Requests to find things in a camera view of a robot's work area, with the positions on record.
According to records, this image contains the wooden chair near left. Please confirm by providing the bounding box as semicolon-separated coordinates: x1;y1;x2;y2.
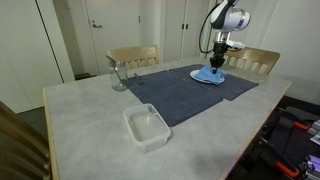
0;102;53;180

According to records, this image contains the dark blue placemat left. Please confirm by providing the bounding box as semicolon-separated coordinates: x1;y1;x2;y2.
126;71;223;127

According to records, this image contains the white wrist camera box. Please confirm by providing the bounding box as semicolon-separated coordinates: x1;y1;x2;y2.
226;40;245;50

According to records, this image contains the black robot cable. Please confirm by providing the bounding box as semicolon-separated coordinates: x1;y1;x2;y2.
198;1;224;54

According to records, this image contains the dark blue placemat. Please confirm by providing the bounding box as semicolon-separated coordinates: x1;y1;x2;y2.
126;71;223;127
170;64;258;101

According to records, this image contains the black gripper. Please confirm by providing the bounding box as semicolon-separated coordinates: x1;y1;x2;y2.
210;42;227;73

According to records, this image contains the wooden chair right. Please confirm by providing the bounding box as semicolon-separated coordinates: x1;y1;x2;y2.
225;47;280;76

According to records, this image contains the clear glass jar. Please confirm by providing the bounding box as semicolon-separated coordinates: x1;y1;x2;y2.
108;56;128;91

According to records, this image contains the silver door handle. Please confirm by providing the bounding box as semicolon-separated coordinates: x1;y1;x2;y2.
92;20;103;29

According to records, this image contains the dark blue placemat right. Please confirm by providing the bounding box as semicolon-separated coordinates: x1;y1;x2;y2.
170;64;258;101

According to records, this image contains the blue microfiber cloth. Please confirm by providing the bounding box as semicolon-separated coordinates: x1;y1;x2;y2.
195;66;227;84

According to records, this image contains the clear plastic container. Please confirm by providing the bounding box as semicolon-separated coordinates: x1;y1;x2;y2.
123;103;171;152

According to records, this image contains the orange black clamp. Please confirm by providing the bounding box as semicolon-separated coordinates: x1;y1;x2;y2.
259;119;313;179

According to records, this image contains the small dark utensil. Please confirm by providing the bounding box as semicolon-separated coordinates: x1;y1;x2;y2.
134;73;143;85

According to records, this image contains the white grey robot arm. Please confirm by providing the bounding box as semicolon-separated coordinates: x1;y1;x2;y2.
210;0;251;73

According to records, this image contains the white round plate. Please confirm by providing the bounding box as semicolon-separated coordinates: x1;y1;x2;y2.
189;70;225;85

